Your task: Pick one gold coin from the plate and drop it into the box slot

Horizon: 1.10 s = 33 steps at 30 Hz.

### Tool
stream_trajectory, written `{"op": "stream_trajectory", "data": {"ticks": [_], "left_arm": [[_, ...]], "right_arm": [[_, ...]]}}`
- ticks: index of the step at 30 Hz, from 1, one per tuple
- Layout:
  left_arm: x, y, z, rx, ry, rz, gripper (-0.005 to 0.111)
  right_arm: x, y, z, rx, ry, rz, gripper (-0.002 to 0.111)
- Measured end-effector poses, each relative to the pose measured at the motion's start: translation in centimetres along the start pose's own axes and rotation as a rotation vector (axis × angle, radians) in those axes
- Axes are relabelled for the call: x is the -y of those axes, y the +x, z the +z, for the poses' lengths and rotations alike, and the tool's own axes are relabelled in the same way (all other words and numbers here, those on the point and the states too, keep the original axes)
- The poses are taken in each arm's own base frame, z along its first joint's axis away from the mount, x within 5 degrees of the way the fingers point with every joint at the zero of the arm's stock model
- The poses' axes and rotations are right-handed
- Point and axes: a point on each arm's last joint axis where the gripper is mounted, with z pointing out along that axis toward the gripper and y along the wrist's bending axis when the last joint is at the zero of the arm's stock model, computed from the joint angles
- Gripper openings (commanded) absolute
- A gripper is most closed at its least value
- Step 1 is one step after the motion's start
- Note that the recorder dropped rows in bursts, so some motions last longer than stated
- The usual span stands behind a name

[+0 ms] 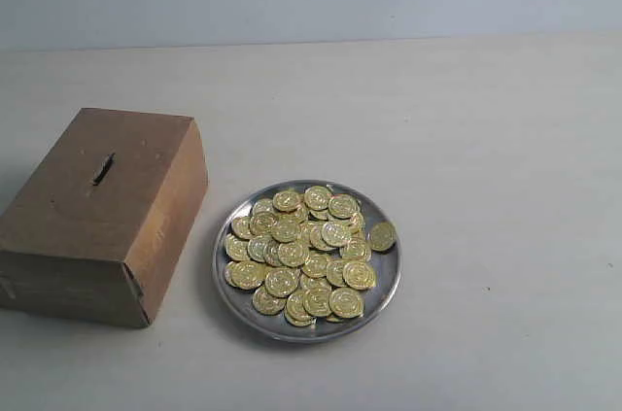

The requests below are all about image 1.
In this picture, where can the gold coin front right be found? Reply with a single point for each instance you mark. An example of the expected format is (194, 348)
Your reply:
(346, 303)

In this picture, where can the gold coin back right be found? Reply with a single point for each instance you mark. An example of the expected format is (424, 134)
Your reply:
(343, 206)

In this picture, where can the gold coin right middle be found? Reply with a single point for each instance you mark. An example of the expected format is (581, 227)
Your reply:
(359, 275)

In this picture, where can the gold coin back left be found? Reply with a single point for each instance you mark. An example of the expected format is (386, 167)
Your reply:
(287, 200)

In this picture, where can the lone gold coin plate edge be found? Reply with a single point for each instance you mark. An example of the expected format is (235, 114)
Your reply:
(382, 237)

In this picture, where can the gold coin front centre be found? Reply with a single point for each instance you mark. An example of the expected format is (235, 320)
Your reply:
(316, 302)

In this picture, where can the brown cardboard coin box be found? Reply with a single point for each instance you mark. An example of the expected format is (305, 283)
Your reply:
(96, 231)

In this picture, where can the gold coin left front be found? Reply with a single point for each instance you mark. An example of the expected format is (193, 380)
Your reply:
(247, 275)

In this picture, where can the gold coin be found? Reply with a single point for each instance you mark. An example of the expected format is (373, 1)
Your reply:
(359, 275)
(346, 303)
(343, 206)
(247, 275)
(287, 200)
(316, 302)
(317, 198)

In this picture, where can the gold coin top back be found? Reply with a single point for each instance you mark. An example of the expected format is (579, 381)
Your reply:
(317, 198)

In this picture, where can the round silver metal plate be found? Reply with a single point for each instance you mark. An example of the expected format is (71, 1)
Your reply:
(301, 250)

